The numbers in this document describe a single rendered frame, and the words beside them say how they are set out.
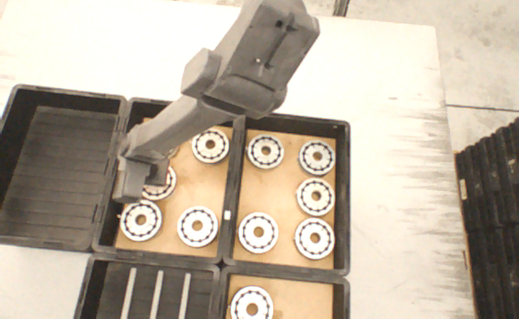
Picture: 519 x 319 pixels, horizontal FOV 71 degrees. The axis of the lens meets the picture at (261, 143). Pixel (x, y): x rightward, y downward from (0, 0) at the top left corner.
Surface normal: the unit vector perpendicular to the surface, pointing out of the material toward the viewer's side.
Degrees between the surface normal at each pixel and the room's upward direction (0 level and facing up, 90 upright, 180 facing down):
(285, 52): 61
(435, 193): 0
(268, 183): 0
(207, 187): 0
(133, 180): 30
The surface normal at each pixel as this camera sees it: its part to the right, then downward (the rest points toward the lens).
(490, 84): 0.07, -0.35
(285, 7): 0.56, -0.44
